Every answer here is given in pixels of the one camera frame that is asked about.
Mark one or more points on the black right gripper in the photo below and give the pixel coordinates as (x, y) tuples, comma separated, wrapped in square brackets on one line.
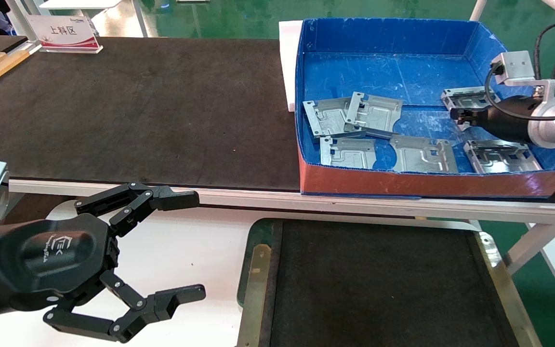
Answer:
[(506, 120)]

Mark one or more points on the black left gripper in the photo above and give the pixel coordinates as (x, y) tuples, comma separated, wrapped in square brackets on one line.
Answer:
[(51, 260)]

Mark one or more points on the grey stamped metal bracket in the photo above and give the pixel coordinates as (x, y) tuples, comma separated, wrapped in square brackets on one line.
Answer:
[(323, 120), (350, 154), (422, 154), (499, 159), (465, 99), (374, 115)]

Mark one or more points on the blue box with orange side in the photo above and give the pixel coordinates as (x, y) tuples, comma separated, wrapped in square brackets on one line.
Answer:
[(393, 72)]

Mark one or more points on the white acrylic sign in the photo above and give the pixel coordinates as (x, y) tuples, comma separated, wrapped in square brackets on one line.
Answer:
[(63, 31)]

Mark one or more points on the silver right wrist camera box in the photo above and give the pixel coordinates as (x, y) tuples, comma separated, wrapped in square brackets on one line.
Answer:
[(516, 65)]

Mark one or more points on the white bent tube frame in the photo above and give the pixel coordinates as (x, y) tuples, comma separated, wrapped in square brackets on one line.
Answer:
[(477, 9)]

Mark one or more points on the white table frame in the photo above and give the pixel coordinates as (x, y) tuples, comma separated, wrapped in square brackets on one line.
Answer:
[(354, 205)]

